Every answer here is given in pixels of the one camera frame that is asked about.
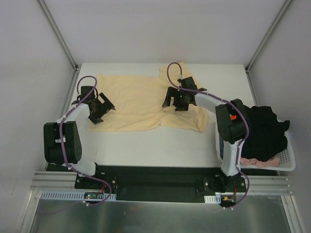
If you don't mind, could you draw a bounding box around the cream yellow t shirt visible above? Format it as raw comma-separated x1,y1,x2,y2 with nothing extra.
88,62,209,133

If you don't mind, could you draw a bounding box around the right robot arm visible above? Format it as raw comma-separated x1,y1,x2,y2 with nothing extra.
162,76,250,192

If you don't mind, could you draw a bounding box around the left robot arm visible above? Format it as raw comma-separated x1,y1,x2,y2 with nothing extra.
43,86,115,189

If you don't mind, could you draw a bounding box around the blue garment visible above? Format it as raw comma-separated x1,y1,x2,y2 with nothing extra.
219,136,224,159

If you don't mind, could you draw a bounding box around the black t shirt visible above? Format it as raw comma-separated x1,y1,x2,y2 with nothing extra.
242,106,290,162

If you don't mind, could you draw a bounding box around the pink garment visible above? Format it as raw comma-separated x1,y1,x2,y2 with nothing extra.
240,156,280,168

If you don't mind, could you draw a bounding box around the white laundry basket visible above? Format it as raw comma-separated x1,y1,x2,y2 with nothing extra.
215,124,296,172

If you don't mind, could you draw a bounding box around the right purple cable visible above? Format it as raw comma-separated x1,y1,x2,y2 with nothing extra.
167,62,251,212

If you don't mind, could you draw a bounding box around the purple cable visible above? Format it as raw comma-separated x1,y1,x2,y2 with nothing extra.
167,62,251,212
59,75,114,207

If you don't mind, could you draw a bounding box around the left aluminium frame post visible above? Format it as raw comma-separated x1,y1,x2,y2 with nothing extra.
36,0,82,72

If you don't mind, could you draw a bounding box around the aluminium frame post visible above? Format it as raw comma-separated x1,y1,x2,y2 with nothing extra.
244,0,294,72
36,0,82,72

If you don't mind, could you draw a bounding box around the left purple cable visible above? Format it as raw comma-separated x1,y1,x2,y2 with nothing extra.
59,75,114,207

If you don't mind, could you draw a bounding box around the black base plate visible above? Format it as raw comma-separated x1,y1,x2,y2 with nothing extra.
74,166,248,203

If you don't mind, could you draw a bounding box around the right aluminium frame post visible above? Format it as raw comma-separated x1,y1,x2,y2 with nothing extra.
244,0,294,72

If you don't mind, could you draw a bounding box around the left white cable duct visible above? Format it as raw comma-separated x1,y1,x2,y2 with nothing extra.
41,191,117,201

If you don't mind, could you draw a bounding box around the white cable duct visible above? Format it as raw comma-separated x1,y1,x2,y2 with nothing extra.
204,195,221,204
41,191,117,201

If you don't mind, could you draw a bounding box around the right white cable duct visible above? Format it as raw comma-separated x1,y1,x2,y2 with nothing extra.
204,195,221,204

